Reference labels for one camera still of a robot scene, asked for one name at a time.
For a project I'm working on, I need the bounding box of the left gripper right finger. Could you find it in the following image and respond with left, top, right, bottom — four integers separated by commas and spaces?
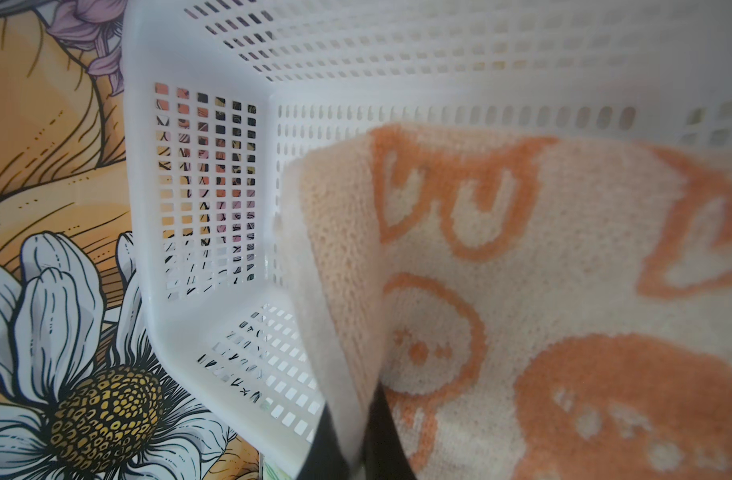
363, 383, 417, 480

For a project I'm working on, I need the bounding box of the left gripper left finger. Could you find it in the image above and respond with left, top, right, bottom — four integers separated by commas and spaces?
296, 405, 351, 480

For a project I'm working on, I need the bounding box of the orange patterned towel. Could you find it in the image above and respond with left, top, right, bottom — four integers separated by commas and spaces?
277, 124, 732, 479

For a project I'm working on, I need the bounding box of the white plastic basket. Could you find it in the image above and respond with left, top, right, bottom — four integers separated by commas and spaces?
123, 1, 732, 476

